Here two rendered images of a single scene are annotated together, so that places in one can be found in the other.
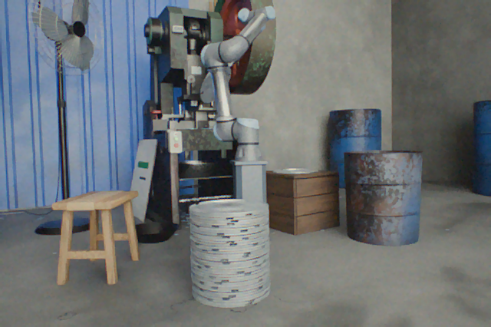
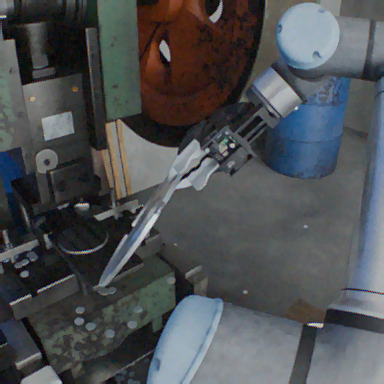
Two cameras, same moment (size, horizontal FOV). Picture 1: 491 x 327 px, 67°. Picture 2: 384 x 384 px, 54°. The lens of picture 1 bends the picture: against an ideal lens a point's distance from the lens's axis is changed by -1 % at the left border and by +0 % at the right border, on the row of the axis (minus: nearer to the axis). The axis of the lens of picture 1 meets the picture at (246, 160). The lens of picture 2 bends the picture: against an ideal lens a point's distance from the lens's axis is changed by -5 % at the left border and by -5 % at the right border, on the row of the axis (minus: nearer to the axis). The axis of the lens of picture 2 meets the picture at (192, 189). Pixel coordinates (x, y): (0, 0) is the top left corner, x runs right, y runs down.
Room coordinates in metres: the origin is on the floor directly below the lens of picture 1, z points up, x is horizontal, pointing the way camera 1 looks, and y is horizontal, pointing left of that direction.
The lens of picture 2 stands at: (1.81, 0.24, 1.36)
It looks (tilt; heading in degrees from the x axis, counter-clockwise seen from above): 30 degrees down; 346
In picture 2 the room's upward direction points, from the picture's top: straight up
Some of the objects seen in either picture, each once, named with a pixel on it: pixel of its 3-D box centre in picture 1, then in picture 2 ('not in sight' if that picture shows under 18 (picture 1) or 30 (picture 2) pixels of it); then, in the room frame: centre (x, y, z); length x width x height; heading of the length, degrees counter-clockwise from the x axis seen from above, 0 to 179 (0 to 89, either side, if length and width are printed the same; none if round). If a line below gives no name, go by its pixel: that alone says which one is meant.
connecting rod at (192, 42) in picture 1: (192, 44); (31, 29); (2.74, 0.38, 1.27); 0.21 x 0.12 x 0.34; 27
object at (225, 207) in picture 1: (229, 206); not in sight; (1.36, 0.07, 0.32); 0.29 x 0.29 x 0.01
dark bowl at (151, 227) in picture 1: (153, 232); not in sight; (2.13, 0.55, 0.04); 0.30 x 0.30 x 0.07
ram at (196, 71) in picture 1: (194, 74); (52, 131); (2.70, 0.36, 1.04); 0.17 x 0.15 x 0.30; 27
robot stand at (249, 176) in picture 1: (249, 201); not in sight; (2.03, -0.02, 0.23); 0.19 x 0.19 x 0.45; 11
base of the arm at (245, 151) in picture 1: (248, 151); not in sight; (2.03, -0.02, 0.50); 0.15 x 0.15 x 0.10
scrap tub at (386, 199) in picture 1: (381, 194); not in sight; (2.08, -0.76, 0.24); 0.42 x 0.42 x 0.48
